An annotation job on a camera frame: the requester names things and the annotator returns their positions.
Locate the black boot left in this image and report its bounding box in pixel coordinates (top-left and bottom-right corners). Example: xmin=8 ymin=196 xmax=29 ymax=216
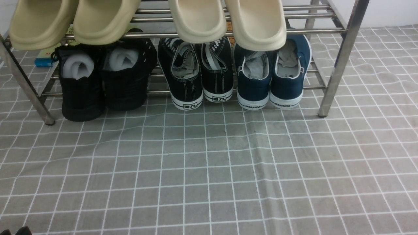
xmin=51 ymin=44 xmax=105 ymax=122

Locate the grey checked floor cloth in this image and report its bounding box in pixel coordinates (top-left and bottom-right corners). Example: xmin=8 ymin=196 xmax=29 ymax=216
xmin=0 ymin=25 xmax=418 ymax=235

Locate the black boot right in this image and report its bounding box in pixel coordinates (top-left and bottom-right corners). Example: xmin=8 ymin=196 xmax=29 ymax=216
xmin=99 ymin=38 xmax=157 ymax=111

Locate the black canvas sneaker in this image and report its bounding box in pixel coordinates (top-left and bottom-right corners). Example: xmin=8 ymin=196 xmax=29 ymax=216
xmin=196 ymin=37 xmax=234 ymax=103
xmin=157 ymin=38 xmax=203 ymax=111

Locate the black canvas sneaker left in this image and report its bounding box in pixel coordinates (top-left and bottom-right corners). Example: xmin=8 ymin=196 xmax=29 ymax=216
xmin=157 ymin=38 xmax=203 ymax=111

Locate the blue canvas sneaker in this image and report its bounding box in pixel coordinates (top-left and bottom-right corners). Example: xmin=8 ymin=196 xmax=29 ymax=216
xmin=269 ymin=35 xmax=312 ymax=109
xmin=232 ymin=44 xmax=272 ymax=110

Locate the black boot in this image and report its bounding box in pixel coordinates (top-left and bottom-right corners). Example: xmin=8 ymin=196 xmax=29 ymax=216
xmin=51 ymin=44 xmax=105 ymax=122
xmin=99 ymin=38 xmax=157 ymax=111

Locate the beige slipper far left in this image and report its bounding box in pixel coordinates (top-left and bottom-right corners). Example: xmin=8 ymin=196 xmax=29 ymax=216
xmin=9 ymin=0 xmax=79 ymax=51

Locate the beige slipper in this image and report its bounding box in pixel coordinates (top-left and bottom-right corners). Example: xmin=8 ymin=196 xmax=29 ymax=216
xmin=9 ymin=0 xmax=79 ymax=51
xmin=73 ymin=0 xmax=141 ymax=45

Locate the steel shoe rack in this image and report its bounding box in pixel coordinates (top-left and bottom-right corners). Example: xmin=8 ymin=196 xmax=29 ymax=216
xmin=1 ymin=0 xmax=369 ymax=126

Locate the black object bottom corner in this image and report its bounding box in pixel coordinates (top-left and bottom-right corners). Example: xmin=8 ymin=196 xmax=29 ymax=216
xmin=0 ymin=226 xmax=32 ymax=235

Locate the black canvas sneaker right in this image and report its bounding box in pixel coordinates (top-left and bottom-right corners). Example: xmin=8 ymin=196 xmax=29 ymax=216
xmin=196 ymin=37 xmax=234 ymax=103

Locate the cream slipper far right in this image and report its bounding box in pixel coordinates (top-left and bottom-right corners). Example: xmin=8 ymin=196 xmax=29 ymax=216
xmin=225 ymin=0 xmax=287 ymax=52

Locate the cream slipper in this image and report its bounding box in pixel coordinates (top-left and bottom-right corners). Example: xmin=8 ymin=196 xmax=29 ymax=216
xmin=168 ymin=0 xmax=227 ymax=44
xmin=225 ymin=0 xmax=287 ymax=52

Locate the blue small box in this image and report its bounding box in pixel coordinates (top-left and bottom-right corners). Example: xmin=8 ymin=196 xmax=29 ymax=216
xmin=34 ymin=57 xmax=55 ymax=68

